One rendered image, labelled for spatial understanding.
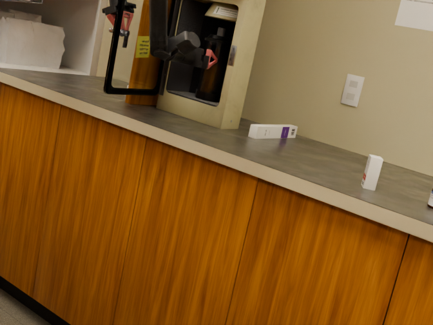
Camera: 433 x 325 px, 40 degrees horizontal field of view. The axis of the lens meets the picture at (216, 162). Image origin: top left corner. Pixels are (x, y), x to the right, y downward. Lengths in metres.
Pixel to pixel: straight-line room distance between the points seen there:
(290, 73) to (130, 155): 0.80
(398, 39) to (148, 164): 1.01
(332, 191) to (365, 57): 0.87
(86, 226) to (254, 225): 0.73
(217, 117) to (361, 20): 0.66
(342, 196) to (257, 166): 0.27
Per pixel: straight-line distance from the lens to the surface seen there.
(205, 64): 2.11
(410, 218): 1.49
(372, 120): 2.30
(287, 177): 1.62
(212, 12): 2.19
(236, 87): 2.13
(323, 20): 2.42
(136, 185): 2.01
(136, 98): 2.30
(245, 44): 2.12
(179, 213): 1.90
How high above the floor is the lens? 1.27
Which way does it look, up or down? 12 degrees down
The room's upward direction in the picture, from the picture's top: 12 degrees clockwise
